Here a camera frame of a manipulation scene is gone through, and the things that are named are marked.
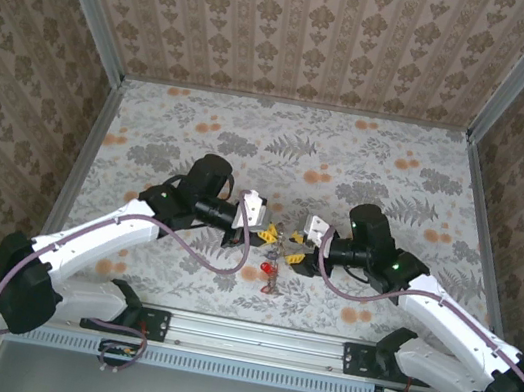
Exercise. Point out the aluminium mounting rail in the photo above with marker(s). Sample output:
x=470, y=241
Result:
x=256, y=342

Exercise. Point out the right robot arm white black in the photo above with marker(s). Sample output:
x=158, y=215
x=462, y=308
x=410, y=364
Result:
x=453, y=321

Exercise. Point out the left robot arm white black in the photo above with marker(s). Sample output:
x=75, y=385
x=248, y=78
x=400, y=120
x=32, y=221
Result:
x=97, y=235

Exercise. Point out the aluminium table side rail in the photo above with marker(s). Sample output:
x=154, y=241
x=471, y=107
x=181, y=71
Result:
x=80, y=169
x=483, y=220

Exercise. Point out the red capped key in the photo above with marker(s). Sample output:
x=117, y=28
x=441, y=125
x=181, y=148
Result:
x=268, y=268

